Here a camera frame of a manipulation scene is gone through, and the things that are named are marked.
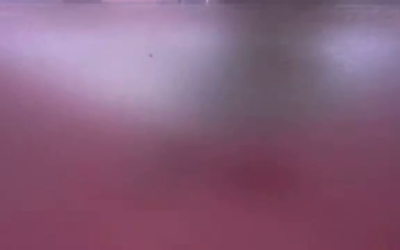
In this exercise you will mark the translucent pink plastic bin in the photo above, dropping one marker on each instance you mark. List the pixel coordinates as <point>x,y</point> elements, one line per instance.
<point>200,156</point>

